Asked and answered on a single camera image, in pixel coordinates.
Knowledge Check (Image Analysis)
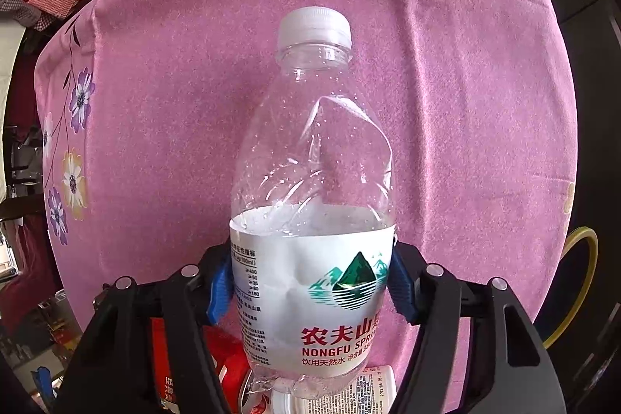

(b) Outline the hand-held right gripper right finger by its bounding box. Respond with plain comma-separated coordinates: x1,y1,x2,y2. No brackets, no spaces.
388,242,568,414

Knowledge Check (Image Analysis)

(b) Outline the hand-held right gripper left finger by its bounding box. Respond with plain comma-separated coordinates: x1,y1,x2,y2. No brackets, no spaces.
51,244,234,414

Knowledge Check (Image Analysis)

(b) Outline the clear plastic water bottle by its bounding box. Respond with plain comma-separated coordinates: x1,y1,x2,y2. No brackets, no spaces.
228,7,399,400

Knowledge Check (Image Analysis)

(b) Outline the yellow-green ring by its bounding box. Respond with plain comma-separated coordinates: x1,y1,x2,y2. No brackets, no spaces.
558,226,598,334

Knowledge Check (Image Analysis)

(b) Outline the crushed red soda can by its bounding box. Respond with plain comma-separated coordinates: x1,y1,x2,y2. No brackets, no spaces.
149,317,272,414

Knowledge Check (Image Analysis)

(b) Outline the white printed snack wrapper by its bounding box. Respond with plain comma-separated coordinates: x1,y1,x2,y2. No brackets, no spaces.
271,363,404,414

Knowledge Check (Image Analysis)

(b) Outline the pink floral tablecloth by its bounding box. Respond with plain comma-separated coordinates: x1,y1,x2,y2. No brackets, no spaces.
34,0,578,376

